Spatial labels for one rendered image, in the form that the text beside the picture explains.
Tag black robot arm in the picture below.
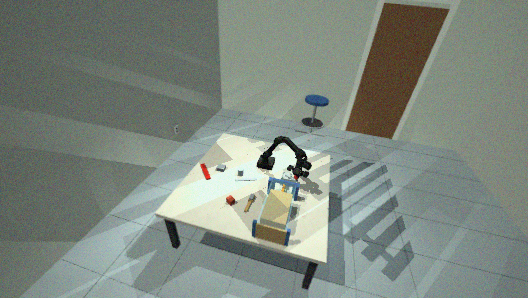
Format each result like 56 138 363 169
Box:
261 136 312 176

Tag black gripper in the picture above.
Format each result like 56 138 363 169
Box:
287 165 309 178

